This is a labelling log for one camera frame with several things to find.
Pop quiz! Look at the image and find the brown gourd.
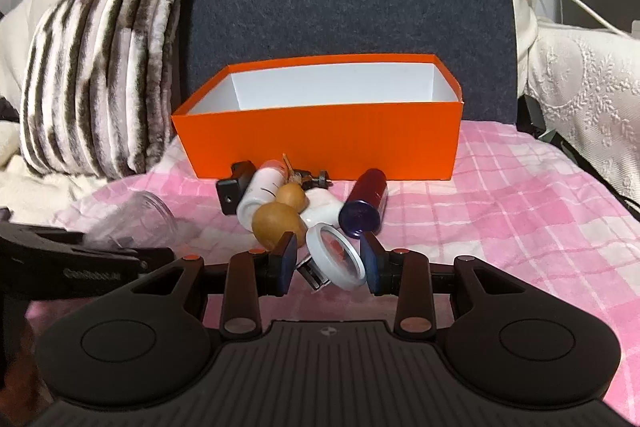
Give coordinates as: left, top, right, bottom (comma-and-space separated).
252, 154, 309, 251

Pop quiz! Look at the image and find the dark blue cylindrical bottle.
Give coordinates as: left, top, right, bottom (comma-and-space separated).
338, 168, 388, 239

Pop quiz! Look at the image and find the white round magnifier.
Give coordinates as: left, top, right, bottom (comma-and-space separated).
296, 223, 366, 291

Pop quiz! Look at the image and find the white cylindrical bottle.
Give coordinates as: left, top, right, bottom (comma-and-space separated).
236, 160, 288, 232

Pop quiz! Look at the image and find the black phone clamp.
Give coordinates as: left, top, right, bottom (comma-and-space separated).
216, 160, 256, 216

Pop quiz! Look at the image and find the black ball head mount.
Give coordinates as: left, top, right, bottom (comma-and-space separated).
290, 169, 333, 191

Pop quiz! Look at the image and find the clear plastic bottle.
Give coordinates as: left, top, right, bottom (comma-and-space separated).
82, 191, 178, 251

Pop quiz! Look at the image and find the person left hand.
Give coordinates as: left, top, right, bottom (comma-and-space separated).
1, 296, 38, 416

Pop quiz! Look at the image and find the pink plaid blanket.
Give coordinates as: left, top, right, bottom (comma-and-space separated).
49, 122, 639, 421

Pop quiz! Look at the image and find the orange cardboard box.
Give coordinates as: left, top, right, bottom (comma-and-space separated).
172, 53, 464, 181

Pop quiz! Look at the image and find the striped furry pillow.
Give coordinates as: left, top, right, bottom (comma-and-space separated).
20, 0, 181, 180

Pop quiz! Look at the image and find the white lace sofa cover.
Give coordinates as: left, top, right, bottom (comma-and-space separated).
512, 0, 639, 202

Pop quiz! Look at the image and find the white cream cushion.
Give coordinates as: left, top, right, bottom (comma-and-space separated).
0, 0, 194, 228

